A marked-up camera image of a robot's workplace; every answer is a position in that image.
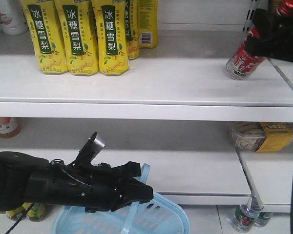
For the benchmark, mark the orange juice bottle right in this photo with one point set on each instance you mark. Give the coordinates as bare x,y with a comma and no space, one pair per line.
9,127

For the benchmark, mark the yellow pear drink bottle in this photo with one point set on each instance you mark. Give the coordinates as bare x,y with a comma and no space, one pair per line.
111,36
46,34
80,40

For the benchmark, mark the clear water bottle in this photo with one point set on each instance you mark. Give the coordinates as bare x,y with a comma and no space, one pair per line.
263,219
244,217

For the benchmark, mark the clear cookie box yellow label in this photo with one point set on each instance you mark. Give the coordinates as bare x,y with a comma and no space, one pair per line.
260,136

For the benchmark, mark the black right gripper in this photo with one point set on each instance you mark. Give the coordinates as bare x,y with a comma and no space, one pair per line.
270,24

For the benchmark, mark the red coca-cola aluminium bottle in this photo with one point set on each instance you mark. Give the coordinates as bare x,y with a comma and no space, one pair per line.
243,63

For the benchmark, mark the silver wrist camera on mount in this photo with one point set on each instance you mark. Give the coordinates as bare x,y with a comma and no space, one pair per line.
89,151

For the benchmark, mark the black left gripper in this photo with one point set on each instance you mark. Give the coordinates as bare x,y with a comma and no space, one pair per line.
97,188

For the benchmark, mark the light blue plastic basket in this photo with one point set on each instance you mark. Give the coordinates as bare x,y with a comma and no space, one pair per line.
159,216

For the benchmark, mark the white metal shelving unit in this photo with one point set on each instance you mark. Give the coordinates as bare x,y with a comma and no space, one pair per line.
146,102

